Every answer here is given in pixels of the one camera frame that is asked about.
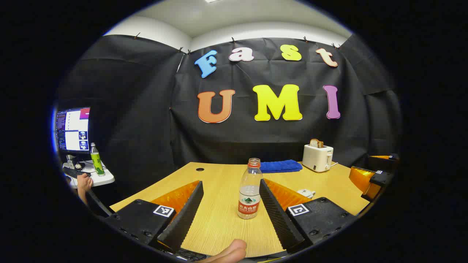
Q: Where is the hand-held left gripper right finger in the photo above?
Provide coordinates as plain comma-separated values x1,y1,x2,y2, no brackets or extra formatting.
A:
258,178,358,254

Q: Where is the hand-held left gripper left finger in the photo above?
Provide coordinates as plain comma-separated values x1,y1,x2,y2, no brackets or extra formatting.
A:
104,180,204,253

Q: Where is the clear plastic water bottle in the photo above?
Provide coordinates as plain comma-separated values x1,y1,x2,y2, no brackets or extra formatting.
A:
238,158,264,220

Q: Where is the green label bottle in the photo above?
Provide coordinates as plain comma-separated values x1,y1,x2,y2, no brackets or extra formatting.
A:
90,142,106,177

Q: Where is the blue folded towel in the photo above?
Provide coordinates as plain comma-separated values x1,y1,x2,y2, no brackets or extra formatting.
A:
260,160,303,174

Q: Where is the white toaster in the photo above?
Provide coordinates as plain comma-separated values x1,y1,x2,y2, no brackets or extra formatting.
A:
302,144,334,173

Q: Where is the black curved bar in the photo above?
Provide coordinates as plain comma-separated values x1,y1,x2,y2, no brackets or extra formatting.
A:
85,189,114,218

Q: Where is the small white side table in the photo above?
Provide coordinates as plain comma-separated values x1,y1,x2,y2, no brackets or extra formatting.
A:
64,160,115,189

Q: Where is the black backdrop cloth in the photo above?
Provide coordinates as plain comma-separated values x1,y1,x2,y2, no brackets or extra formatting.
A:
55,34,403,205

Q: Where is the black keyboard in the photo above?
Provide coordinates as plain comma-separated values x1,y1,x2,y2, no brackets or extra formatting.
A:
62,167,92,179

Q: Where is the computer monitor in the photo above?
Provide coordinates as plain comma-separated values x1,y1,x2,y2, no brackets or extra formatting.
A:
55,107,91,156

